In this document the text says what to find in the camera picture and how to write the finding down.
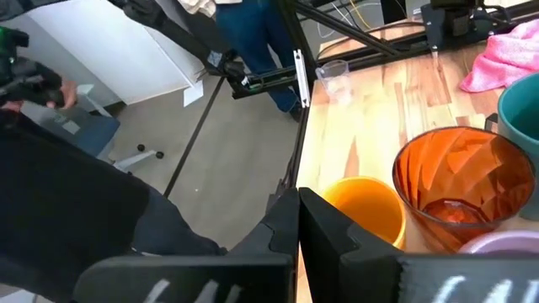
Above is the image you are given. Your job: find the pink towel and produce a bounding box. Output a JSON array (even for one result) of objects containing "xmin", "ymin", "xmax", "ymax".
[{"xmin": 459, "ymin": 19, "xmax": 539, "ymax": 93}]

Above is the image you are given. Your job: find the person's hand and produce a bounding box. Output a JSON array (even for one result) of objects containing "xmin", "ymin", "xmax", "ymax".
[{"xmin": 45, "ymin": 79, "xmax": 79, "ymax": 110}]

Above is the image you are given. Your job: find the yellow cup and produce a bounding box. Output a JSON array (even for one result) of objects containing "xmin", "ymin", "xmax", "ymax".
[{"xmin": 320, "ymin": 176, "xmax": 408, "ymax": 250}]

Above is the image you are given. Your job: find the person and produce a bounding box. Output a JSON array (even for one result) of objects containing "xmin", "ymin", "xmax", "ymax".
[
  {"xmin": 0, "ymin": 100, "xmax": 228, "ymax": 303},
  {"xmin": 176, "ymin": 0, "xmax": 304, "ymax": 123}
]

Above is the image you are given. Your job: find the clear plastic cup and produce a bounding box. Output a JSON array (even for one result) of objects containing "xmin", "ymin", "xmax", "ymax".
[{"xmin": 314, "ymin": 59, "xmax": 353, "ymax": 104}]

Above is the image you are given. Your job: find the orange faceted tumbler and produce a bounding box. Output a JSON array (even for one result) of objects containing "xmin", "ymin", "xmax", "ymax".
[{"xmin": 392, "ymin": 125, "xmax": 536, "ymax": 253}]

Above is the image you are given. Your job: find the white table panel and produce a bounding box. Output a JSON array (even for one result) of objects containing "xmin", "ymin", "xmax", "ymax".
[{"xmin": 24, "ymin": 0, "xmax": 207, "ymax": 106}]

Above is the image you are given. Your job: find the black metal table frame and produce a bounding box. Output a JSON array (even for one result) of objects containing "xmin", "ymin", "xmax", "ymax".
[{"xmin": 162, "ymin": 0, "xmax": 539, "ymax": 199}]

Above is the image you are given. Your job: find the blue office chair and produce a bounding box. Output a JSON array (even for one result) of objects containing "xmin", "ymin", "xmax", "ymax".
[{"xmin": 37, "ymin": 83, "xmax": 165, "ymax": 173}]

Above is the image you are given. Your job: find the dark green cup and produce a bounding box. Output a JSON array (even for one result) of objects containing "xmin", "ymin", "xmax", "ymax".
[{"xmin": 497, "ymin": 72, "xmax": 539, "ymax": 222}]

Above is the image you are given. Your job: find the silver bracket plate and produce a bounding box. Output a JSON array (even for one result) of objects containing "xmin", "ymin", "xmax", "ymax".
[{"xmin": 293, "ymin": 49, "xmax": 312, "ymax": 109}]

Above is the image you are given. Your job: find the lavender mug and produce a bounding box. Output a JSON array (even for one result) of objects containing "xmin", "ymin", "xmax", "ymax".
[{"xmin": 457, "ymin": 230, "xmax": 539, "ymax": 256}]

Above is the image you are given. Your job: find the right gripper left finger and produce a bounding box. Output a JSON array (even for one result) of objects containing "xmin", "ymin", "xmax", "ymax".
[{"xmin": 73, "ymin": 188, "xmax": 301, "ymax": 303}]

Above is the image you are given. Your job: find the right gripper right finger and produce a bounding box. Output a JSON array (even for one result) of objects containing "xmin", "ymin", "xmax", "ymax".
[{"xmin": 299, "ymin": 188, "xmax": 539, "ymax": 303}]

